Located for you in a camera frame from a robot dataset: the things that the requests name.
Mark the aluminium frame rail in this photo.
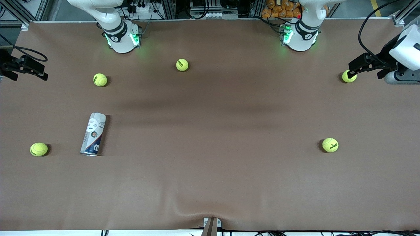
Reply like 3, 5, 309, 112
392, 0, 420, 27
0, 0, 50, 28

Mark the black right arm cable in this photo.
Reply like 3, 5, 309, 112
0, 33, 48, 63

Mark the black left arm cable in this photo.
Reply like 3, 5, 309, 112
358, 0, 402, 61

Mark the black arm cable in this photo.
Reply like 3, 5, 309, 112
0, 33, 48, 63
358, 0, 402, 61

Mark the white blue tennis ball can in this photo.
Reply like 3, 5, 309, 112
80, 112, 106, 157

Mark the grey metal camera bracket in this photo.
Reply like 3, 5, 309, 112
203, 217, 222, 236

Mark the brown table mat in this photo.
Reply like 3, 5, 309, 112
0, 18, 420, 231

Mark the bag of orange items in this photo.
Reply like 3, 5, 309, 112
262, 0, 302, 18

